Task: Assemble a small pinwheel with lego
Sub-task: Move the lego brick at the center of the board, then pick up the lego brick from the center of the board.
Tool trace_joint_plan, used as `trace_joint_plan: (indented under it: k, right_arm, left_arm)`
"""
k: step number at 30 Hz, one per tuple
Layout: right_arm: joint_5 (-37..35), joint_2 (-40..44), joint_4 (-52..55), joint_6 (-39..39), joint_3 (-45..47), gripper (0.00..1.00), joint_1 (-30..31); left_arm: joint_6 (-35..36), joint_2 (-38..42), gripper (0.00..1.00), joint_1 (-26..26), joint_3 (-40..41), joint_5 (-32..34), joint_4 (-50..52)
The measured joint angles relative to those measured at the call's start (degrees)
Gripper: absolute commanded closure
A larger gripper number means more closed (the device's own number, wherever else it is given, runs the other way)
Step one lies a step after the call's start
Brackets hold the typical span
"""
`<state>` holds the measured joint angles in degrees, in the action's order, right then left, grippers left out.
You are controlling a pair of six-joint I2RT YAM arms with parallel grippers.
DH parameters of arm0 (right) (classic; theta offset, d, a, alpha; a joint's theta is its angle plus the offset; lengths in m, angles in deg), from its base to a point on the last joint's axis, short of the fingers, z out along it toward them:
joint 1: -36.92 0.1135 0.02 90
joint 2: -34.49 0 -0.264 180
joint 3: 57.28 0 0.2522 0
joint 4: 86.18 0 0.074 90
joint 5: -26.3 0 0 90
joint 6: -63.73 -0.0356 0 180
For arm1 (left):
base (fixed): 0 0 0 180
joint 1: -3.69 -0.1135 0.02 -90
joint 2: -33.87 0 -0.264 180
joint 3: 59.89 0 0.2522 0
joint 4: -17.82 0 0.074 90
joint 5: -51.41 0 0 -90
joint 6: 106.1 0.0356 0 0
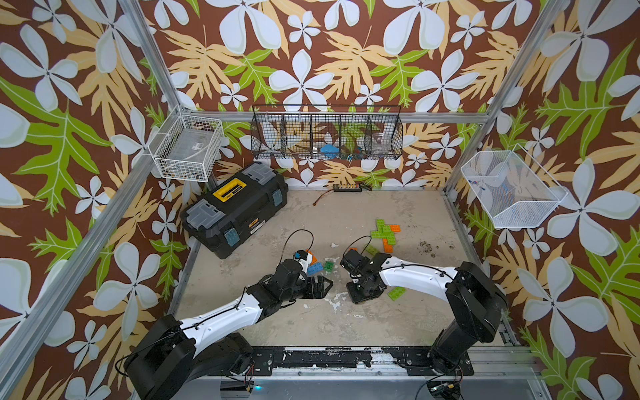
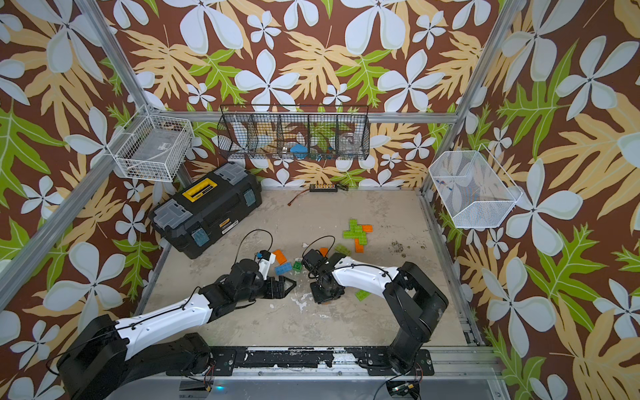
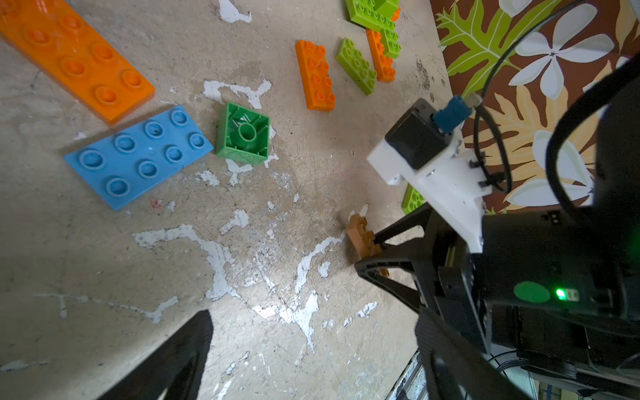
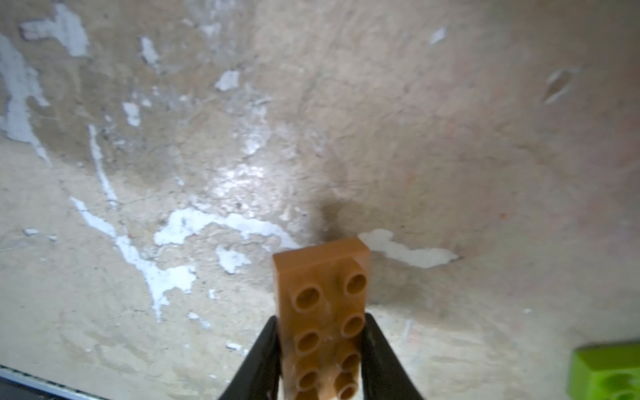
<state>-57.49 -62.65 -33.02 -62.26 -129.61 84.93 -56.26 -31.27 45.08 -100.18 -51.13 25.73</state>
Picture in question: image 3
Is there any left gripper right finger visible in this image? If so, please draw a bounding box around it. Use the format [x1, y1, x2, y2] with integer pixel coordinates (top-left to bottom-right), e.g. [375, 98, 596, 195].
[415, 307, 528, 399]

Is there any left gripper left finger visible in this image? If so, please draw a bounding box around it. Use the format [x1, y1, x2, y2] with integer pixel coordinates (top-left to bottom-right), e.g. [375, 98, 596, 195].
[100, 310, 213, 399]

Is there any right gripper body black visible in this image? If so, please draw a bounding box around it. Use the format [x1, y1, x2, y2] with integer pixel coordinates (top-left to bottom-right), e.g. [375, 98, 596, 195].
[355, 206, 639, 348]

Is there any tan lego brick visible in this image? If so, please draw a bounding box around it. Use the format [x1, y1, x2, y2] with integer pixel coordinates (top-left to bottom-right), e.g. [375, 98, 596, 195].
[347, 213, 383, 276]

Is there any lime lego brick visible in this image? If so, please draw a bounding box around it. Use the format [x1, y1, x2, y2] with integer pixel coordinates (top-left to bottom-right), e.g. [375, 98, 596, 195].
[375, 0, 402, 59]
[336, 38, 378, 96]
[402, 185, 425, 215]
[345, 0, 396, 32]

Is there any orange lego brick long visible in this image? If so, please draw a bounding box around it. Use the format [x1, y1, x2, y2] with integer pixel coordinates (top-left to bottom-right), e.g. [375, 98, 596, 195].
[366, 29, 396, 83]

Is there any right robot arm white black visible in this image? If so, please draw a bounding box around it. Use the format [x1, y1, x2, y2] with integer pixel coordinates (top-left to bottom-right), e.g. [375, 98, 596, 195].
[348, 58, 639, 399]

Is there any blue flat lego plate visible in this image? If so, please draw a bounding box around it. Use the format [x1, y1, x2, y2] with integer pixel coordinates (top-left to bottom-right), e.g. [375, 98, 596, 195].
[64, 106, 213, 211]

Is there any dark green square lego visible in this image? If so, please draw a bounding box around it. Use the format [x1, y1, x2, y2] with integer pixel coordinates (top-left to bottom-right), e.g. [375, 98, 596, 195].
[215, 102, 270, 165]

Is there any orange flat lego plate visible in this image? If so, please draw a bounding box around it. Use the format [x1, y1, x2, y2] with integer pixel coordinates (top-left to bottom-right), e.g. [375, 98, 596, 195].
[1, 1, 155, 126]

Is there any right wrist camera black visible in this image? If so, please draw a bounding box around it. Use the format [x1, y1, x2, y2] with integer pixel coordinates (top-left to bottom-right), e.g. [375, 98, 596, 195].
[368, 93, 492, 253]

